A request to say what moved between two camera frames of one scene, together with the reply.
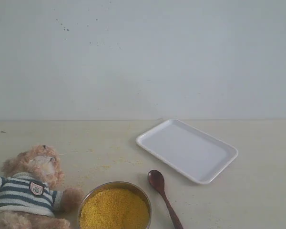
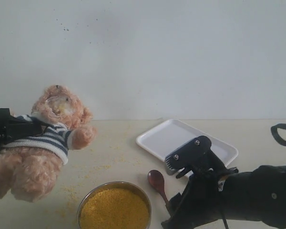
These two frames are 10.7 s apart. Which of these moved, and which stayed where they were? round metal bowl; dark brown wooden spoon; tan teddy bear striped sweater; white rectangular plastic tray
Moved: tan teddy bear striped sweater
Stayed: round metal bowl; dark brown wooden spoon; white rectangular plastic tray
